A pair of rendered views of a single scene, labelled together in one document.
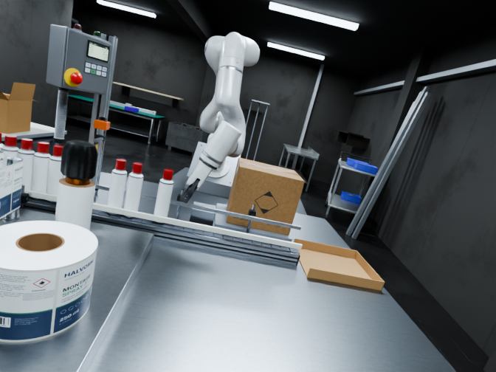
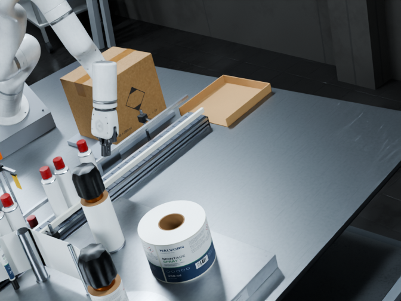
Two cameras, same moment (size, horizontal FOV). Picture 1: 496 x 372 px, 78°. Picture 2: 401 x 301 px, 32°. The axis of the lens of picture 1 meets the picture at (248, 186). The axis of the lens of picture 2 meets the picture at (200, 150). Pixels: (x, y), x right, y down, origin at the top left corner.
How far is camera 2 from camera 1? 1.70 m
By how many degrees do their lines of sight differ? 36
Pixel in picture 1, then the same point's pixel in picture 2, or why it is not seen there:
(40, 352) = (226, 256)
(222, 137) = (110, 79)
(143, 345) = (236, 228)
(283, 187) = (139, 73)
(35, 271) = (204, 223)
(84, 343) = (230, 240)
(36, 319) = (212, 247)
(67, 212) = (110, 220)
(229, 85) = (79, 31)
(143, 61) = not seen: outside the picture
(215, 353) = (264, 200)
